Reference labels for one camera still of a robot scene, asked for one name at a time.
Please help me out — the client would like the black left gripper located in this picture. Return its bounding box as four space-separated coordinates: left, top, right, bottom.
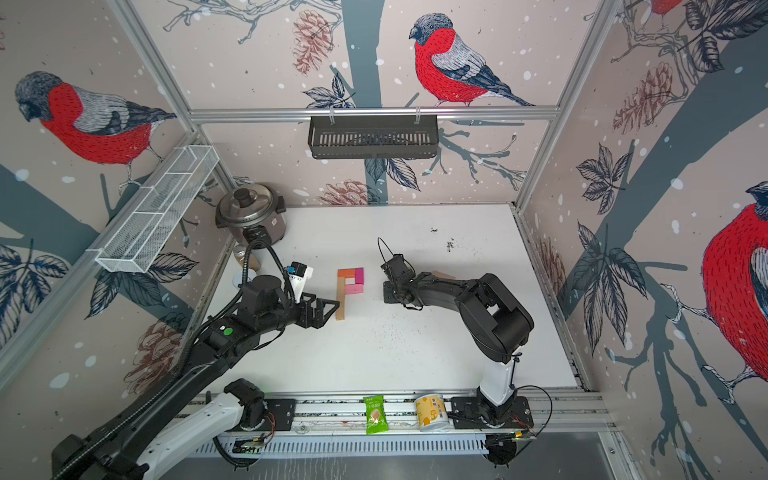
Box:
258 289 341 336

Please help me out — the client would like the long wooden block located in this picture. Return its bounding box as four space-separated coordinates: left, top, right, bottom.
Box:
335 297 345 321
336 277 346 302

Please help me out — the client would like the light pink block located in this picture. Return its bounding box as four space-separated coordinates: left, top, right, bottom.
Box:
345 284 364 295

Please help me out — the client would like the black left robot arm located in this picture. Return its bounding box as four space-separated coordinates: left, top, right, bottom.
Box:
52 262 340 479

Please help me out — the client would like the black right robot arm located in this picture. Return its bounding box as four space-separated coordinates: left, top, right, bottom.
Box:
381 254 534 430

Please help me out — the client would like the glass spice jar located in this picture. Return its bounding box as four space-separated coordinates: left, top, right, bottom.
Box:
233 243 261 272

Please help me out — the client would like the green snack packet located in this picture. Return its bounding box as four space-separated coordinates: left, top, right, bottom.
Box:
363 395 389 435

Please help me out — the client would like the silver rice cooker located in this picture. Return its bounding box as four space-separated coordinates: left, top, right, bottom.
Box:
215 184 287 247

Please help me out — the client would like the black hanging metal basket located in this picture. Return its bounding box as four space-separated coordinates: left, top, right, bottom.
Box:
308 115 439 160

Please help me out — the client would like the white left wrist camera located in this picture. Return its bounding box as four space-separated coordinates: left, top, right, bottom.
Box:
286 261 314 303

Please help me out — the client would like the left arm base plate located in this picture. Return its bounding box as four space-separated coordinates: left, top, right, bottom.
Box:
265 398 297 432

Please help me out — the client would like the yellow cup on rail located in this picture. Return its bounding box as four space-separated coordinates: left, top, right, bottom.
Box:
414 394 450 433

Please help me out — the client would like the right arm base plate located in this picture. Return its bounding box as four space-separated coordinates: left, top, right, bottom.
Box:
448 396 534 430

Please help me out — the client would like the white wire basket shelf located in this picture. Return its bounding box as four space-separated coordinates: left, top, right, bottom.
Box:
95 145 219 273

